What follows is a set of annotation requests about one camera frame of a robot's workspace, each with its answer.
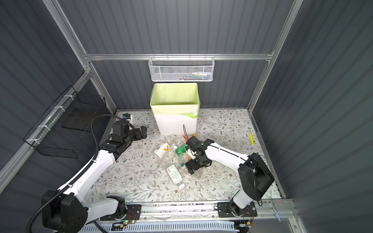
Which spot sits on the yellow highlighter pen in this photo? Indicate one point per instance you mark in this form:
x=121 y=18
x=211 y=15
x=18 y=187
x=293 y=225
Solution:
x=251 y=138

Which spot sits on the black wire basket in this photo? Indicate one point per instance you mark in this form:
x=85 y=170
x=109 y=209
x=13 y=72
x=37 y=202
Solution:
x=66 y=132

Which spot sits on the clear bottle red label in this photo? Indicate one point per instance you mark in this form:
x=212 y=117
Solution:
x=181 y=138

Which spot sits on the green bottle yellow cap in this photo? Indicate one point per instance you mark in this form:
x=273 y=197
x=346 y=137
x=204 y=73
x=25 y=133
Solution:
x=181 y=150

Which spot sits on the green bin liner bag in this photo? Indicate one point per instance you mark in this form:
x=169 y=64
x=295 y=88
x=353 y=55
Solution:
x=175 y=99

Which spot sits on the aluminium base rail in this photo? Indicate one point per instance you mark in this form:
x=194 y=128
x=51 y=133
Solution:
x=208 y=210

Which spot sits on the toothpaste tube in basket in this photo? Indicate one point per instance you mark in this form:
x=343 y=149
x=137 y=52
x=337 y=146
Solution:
x=199 y=75

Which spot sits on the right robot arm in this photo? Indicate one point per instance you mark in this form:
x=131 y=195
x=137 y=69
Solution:
x=255 y=176

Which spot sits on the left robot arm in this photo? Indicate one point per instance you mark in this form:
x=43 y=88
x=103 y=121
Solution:
x=63 y=210

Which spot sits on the clear crushed bottle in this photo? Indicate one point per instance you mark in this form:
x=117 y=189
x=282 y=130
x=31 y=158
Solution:
x=172 y=158

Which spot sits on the white wire mesh basket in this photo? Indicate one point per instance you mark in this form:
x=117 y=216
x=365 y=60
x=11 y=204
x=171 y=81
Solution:
x=176 y=70

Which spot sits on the white bottle yellow mark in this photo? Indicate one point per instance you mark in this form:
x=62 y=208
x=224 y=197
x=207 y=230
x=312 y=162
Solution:
x=161 y=150

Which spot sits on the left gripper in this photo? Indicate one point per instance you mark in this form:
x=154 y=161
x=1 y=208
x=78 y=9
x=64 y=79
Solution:
x=143 y=130

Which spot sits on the clear bottle orange label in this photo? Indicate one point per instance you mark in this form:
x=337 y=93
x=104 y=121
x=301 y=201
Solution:
x=185 y=157

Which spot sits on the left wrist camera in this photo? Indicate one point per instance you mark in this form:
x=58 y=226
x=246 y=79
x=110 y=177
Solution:
x=127 y=117

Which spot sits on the white plastic bin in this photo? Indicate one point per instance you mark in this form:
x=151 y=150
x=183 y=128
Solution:
x=175 y=124

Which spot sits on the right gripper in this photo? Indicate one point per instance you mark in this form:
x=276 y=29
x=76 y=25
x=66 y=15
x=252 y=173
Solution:
x=189 y=167

